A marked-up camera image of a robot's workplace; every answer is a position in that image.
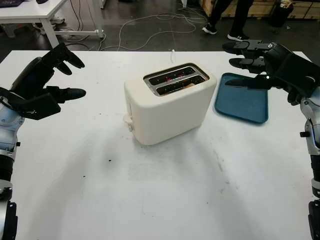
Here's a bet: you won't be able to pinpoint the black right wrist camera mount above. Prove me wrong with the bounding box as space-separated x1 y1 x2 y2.
272 52 320 98

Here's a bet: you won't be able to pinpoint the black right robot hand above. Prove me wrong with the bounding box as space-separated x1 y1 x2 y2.
222 39 305 106

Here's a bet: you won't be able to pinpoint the dark laptop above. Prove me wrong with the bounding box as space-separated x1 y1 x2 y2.
0 0 23 7

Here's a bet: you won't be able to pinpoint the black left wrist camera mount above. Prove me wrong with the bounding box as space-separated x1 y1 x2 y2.
4 91 62 121

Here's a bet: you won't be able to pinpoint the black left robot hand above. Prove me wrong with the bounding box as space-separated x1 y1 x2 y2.
11 42 87 104

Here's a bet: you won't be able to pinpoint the wooden crate stack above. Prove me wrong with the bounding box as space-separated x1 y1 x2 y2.
199 0 320 20

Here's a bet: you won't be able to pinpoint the cream two-slot toaster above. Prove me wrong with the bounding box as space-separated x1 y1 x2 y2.
123 62 218 146

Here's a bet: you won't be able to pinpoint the blue plastic tray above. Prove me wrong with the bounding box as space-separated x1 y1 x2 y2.
214 72 270 125

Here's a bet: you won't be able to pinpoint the black trash bin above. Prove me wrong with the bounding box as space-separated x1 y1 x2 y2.
268 0 294 28

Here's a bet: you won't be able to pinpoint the grey step stool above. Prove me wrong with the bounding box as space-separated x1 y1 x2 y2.
0 23 20 38

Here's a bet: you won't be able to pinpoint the white office desk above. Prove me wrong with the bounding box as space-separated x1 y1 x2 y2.
0 0 105 50

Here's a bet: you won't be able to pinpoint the pale floor cable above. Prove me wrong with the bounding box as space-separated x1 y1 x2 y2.
98 13 209 52

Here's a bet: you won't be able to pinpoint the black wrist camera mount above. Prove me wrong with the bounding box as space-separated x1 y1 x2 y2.
272 52 320 98
4 91 62 121

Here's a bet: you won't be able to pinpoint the person beige jacket black trousers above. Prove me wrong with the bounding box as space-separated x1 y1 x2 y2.
201 0 255 42

